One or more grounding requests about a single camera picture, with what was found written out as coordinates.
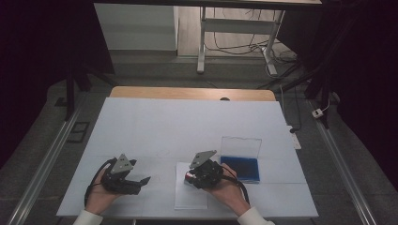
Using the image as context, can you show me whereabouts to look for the person's right hand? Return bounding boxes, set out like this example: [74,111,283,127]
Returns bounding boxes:
[205,162,252,218]

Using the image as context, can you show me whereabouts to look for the red and silver stamp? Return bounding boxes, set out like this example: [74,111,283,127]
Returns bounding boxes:
[183,172,197,188]

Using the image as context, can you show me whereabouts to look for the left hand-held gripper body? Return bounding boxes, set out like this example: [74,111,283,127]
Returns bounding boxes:
[100,153,143,196]

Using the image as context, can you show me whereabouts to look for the white table cover sheet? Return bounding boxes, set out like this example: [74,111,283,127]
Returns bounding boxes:
[55,97,319,218]

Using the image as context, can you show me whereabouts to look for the person's white sleeve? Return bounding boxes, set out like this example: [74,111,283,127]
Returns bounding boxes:
[237,205,276,225]
[72,209,104,225]

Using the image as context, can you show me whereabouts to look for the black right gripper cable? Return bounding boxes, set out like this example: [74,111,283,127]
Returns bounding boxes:
[221,173,252,206]

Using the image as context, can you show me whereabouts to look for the black metal stand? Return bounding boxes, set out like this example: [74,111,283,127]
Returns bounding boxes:
[63,60,119,122]

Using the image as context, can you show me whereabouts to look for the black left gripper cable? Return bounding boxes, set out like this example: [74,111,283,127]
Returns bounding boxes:
[83,157,117,208]

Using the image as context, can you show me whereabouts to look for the person's right white sleeve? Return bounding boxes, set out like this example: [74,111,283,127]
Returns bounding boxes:
[237,205,276,225]

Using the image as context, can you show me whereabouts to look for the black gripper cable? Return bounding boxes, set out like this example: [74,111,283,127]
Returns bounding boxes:
[221,173,252,206]
[83,157,117,208]

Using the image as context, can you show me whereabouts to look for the aluminium floor rail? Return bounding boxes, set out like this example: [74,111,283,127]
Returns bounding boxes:
[307,98,378,225]
[6,90,89,225]

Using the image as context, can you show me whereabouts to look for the white cabinet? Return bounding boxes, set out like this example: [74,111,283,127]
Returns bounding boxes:
[93,3,179,52]

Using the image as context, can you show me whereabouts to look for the white desk frame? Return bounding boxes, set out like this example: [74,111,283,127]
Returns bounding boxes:
[93,0,323,76]

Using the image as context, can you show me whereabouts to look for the tangle of floor cables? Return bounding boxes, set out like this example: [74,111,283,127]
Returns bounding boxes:
[205,7,299,65]

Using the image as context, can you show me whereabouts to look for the person's left hand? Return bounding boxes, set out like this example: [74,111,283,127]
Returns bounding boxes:
[84,168,124,216]

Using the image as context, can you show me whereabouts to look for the black curtain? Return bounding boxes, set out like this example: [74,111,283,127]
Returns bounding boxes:
[277,0,398,192]
[0,0,115,170]

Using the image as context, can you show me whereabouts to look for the wooden table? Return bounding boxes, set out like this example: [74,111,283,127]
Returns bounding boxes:
[109,85,277,102]

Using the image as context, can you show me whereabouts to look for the blue ink pad box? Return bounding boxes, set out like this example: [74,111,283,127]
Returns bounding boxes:
[220,136,263,185]

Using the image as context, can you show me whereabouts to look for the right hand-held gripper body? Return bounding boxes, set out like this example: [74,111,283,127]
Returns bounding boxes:
[187,150,225,189]

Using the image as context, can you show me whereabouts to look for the white paper sheets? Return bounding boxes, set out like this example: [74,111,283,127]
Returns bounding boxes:
[174,161,209,211]

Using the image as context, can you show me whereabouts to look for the person's left white sleeve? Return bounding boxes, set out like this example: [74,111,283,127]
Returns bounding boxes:
[72,209,104,225]

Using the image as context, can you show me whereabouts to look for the black floor plate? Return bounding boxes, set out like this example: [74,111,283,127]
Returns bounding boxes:
[66,120,91,144]

